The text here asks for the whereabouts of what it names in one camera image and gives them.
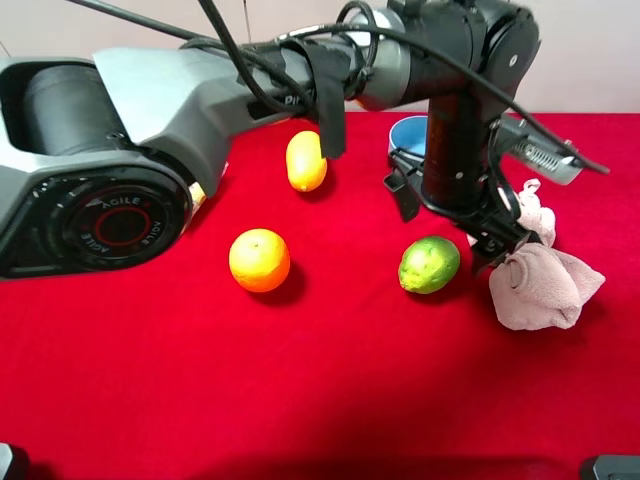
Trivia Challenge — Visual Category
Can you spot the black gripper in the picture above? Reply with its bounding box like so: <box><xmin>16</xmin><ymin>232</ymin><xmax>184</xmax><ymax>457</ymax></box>
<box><xmin>383</xmin><ymin>93</ymin><xmax>541</xmax><ymax>275</ymax></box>

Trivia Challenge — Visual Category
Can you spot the green lime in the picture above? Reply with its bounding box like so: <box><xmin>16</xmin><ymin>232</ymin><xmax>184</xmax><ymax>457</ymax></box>
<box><xmin>398</xmin><ymin>236</ymin><xmax>461</xmax><ymax>295</ymax></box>

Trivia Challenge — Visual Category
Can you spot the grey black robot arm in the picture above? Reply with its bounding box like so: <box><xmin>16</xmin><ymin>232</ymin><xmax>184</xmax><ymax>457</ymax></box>
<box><xmin>1</xmin><ymin>1</ymin><xmax>539</xmax><ymax>279</ymax></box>

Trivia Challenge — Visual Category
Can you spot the blue bowl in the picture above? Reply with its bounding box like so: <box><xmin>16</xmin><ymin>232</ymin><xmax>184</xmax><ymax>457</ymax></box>
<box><xmin>388</xmin><ymin>115</ymin><xmax>428</xmax><ymax>157</ymax></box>

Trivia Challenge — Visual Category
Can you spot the pink towel with black band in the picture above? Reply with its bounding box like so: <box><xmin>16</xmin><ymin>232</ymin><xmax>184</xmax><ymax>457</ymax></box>
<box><xmin>489</xmin><ymin>179</ymin><xmax>605</xmax><ymax>331</ymax></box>

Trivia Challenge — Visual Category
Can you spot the yellow mango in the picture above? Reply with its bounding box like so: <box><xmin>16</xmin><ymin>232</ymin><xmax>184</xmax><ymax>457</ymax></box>
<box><xmin>286</xmin><ymin>130</ymin><xmax>328</xmax><ymax>192</ymax></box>

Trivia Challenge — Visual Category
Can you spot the orange fruit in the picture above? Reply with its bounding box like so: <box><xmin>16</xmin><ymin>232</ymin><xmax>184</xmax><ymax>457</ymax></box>
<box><xmin>229</xmin><ymin>229</ymin><xmax>291</xmax><ymax>293</ymax></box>

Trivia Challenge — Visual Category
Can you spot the red table cloth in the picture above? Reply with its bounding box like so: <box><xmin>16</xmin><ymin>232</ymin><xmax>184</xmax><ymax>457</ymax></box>
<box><xmin>1</xmin><ymin>113</ymin><xmax>639</xmax><ymax>479</ymax></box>

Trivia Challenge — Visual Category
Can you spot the clear snack packet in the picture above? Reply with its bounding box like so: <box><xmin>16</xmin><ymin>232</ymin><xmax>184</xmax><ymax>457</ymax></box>
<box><xmin>189</xmin><ymin>159</ymin><xmax>229</xmax><ymax>215</ymax></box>

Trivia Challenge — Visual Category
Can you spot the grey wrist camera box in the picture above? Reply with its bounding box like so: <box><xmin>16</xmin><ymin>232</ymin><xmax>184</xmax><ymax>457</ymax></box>
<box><xmin>492</xmin><ymin>115</ymin><xmax>582</xmax><ymax>186</ymax></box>

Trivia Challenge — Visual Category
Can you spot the black cable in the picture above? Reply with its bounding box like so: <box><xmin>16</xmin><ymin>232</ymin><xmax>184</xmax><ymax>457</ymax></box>
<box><xmin>64</xmin><ymin>0</ymin><xmax>611</xmax><ymax>176</ymax></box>

